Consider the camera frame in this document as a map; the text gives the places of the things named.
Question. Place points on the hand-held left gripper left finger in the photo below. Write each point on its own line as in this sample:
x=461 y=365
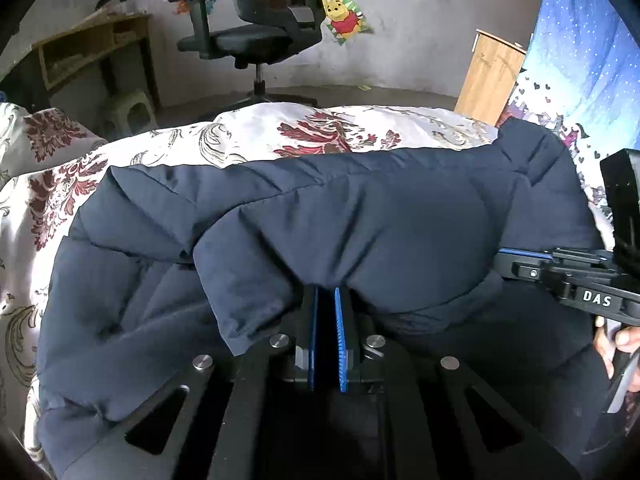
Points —
x=312 y=330

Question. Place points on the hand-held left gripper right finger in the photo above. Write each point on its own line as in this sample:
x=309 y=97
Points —
x=341 y=340

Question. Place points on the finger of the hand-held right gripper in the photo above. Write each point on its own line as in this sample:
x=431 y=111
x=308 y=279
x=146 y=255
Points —
x=520 y=270
x=525 y=254

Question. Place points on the dark navy padded jacket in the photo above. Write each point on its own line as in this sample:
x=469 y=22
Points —
x=300 y=220

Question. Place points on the person's right hand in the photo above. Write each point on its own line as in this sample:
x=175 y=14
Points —
x=627 y=341

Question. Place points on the light wooden cabinet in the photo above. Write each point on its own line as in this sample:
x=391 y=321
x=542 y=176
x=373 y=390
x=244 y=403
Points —
x=492 y=80

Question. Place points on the blue printed curtain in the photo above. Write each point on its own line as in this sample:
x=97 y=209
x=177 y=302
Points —
x=575 y=60

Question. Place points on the floral white bed blanket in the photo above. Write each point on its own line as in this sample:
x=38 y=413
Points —
x=250 y=135

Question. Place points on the small plastic stool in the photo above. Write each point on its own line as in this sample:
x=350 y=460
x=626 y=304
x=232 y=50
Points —
x=127 y=112

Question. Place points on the black office chair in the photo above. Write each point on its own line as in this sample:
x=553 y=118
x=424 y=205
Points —
x=260 y=20

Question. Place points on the wooden desk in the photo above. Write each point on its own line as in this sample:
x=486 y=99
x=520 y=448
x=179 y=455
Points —
x=85 y=45

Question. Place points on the pale bundle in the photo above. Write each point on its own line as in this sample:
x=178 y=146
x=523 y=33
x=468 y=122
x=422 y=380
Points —
x=112 y=7

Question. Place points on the yellow bear wall poster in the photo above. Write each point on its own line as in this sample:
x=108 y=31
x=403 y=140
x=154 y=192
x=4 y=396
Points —
x=342 y=15

